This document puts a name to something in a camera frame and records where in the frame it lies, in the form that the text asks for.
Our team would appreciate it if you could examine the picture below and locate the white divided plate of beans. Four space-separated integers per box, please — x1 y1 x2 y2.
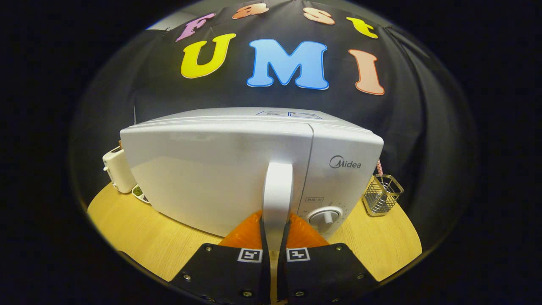
131 184 152 205

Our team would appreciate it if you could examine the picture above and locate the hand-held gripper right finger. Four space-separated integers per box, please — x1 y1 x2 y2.
277 213 379 305

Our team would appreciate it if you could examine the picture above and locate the wire mesh holder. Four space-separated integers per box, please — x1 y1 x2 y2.
362 174 404 217

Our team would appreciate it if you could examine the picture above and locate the black backdrop cloth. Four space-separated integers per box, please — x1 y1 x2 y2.
70 0 479 250

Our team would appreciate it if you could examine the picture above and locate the white microwave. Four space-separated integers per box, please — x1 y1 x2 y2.
120 107 384 251

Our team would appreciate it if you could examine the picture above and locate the white toaster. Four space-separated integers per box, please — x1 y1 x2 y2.
102 146 137 194

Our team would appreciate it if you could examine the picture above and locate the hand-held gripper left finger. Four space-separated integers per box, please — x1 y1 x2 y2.
169 211 271 305

